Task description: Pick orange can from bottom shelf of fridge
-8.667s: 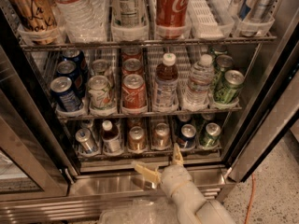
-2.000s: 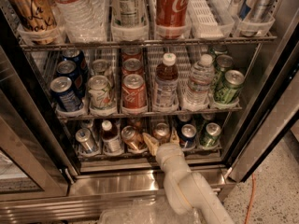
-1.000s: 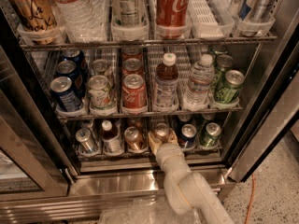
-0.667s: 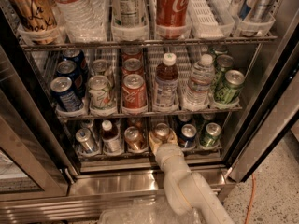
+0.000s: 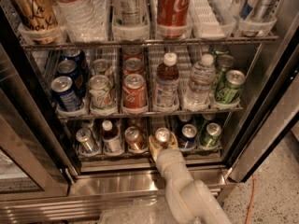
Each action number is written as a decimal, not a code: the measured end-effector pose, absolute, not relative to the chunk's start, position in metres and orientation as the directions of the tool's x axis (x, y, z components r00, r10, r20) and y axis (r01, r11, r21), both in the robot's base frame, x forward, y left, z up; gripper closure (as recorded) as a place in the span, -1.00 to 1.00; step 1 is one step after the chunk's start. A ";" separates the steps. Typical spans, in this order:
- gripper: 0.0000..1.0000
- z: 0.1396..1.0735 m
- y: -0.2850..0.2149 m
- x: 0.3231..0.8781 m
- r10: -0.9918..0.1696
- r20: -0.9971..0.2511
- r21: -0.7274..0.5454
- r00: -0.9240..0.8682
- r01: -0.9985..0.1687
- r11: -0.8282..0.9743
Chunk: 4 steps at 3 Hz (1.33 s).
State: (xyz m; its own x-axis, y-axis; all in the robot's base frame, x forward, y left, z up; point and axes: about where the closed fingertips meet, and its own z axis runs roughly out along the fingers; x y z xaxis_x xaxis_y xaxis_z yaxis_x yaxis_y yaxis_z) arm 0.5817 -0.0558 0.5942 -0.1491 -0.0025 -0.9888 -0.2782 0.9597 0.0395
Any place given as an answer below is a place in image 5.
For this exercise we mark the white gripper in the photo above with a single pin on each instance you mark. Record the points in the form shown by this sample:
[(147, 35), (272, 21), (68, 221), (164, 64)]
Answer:
[(165, 158)]

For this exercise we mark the orange can shelf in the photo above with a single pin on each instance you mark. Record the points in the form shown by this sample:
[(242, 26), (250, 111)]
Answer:
[(162, 137), (134, 138)]

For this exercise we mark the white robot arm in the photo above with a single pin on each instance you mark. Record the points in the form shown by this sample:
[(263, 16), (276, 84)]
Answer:
[(187, 198)]

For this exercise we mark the blue can bottom shelf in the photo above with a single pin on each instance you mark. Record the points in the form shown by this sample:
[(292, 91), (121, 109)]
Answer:
[(186, 136)]

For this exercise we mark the green can bottom shelf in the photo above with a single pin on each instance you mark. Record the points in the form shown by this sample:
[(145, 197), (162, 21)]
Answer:
[(210, 135)]

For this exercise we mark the green can shelf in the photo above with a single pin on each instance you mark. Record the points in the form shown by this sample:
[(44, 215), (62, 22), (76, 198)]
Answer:
[(230, 87), (210, 135), (224, 63), (218, 50)]

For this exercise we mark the small tea bottle bottom shelf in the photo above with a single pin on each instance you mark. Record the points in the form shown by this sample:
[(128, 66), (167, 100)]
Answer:
[(111, 136)]

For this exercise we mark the front red Coke can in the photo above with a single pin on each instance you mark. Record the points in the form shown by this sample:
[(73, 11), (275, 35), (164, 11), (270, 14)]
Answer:
[(134, 91)]

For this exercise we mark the red coke can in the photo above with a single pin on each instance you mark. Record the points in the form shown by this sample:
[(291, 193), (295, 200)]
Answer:
[(133, 66), (134, 91), (133, 52)]

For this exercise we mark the clear water bottle middle shelf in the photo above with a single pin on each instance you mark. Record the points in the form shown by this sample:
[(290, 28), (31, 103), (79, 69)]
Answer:
[(200, 82)]

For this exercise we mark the clear water bottle shelf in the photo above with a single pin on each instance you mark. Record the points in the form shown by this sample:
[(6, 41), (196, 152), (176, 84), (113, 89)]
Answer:
[(200, 82), (85, 19)]

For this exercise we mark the brown tea bottle middle shelf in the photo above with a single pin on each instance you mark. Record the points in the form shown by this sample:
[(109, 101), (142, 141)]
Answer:
[(166, 81)]

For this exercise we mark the front white green can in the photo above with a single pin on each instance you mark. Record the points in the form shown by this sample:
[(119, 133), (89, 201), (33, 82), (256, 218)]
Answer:
[(101, 92)]

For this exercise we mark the white green can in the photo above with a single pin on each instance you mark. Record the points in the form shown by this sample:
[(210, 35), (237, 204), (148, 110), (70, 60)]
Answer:
[(101, 92), (103, 67)]

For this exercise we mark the silver can bottom shelf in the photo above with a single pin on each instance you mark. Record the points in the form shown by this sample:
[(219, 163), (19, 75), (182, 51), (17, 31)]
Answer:
[(85, 137)]

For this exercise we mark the middle red Coke can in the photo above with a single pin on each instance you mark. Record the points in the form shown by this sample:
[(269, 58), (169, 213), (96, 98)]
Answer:
[(133, 66)]

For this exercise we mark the front green can middle shelf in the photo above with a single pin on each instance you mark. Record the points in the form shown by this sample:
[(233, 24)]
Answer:
[(230, 87)]

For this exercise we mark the rear red Coke can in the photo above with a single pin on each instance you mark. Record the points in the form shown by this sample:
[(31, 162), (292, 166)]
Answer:
[(133, 52)]

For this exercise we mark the rear white green can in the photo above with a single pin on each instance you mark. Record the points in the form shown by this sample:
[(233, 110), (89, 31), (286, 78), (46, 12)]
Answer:
[(103, 67)]

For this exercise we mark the rear green can middle shelf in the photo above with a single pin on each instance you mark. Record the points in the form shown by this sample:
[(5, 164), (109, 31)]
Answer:
[(218, 50)]

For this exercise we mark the right fridge door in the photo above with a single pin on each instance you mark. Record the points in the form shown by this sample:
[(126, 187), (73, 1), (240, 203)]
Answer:
[(269, 99)]

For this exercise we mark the front blue Pepsi can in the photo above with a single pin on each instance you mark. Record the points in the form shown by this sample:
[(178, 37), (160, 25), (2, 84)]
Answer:
[(64, 92)]

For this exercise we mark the blue pepsi can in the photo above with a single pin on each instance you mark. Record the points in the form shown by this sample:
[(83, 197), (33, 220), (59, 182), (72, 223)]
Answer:
[(70, 69), (78, 56), (64, 92)]

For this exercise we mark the middle blue Pepsi can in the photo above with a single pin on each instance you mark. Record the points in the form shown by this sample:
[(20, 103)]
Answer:
[(70, 69)]

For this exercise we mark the rear blue Pepsi can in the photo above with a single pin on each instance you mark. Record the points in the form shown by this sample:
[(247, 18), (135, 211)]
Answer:
[(78, 56)]

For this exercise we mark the left glass fridge door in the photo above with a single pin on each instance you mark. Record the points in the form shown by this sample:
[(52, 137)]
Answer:
[(34, 174)]

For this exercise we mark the red Coca-Cola bottle top shelf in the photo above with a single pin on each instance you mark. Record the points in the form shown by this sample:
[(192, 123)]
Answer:
[(172, 17)]

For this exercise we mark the empty white shelf tray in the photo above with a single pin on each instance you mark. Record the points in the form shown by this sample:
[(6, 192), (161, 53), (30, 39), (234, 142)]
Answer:
[(211, 19)]

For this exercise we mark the clear water bottle top shelf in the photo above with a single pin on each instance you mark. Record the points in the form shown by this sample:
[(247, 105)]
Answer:
[(85, 19)]

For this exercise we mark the blue silver can top shelf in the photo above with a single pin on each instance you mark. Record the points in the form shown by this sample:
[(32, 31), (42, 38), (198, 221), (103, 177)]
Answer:
[(254, 18)]

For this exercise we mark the La Croix orange can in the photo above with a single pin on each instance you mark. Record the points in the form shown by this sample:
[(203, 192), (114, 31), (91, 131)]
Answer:
[(38, 19)]

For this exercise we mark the clear plastic bin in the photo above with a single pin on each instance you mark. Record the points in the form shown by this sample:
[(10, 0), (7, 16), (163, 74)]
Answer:
[(152, 211)]

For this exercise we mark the middle wire shelf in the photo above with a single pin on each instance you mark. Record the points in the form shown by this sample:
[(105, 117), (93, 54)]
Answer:
[(90, 114)]

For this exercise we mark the wire shelf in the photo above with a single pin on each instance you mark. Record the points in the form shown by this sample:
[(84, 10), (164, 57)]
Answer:
[(90, 114), (152, 43)]

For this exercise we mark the top wire shelf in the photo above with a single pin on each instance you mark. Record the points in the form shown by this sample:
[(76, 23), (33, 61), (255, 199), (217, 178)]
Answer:
[(152, 43)]

